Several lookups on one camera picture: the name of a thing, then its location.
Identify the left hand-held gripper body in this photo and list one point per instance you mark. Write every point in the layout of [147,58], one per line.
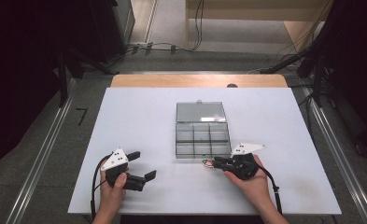
[115,160]

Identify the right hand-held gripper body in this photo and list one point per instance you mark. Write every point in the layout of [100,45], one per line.
[243,166]

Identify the clear plastic compartment box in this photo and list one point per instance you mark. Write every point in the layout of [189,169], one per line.
[201,137]

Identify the person's right hand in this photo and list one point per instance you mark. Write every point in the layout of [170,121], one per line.
[256,186]

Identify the person's left hand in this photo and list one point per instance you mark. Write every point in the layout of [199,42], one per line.
[112,199]

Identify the white table cover board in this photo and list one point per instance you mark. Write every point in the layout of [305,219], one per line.
[140,124]

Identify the black metal stand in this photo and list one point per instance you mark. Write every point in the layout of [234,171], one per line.
[318,74]
[62,81]

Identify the dark cabinet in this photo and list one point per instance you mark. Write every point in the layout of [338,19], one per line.
[112,28]

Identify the light wooden shelf unit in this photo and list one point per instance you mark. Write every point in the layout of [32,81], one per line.
[249,12]

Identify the metal floor rail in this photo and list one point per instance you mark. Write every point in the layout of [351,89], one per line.
[44,155]
[336,149]

